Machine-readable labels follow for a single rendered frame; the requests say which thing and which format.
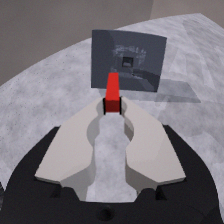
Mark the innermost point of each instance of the dark grey panel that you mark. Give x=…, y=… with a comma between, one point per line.
x=110, y=53

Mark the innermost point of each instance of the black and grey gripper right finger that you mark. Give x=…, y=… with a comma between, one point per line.
x=157, y=157

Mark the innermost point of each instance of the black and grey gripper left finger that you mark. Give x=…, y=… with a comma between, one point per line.
x=64, y=157

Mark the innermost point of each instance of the red rectangular peg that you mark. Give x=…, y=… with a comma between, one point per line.
x=112, y=93

